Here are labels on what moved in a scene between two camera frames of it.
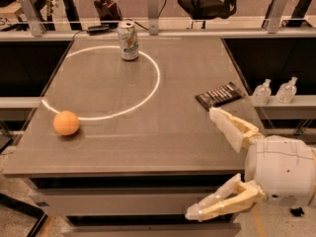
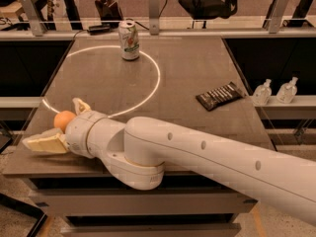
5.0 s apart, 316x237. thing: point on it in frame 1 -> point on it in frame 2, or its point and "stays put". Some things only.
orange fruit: [66, 122] stays put
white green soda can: [128, 40] stays put
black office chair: [207, 1] stays put
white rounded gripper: [278, 172] -> [77, 132]
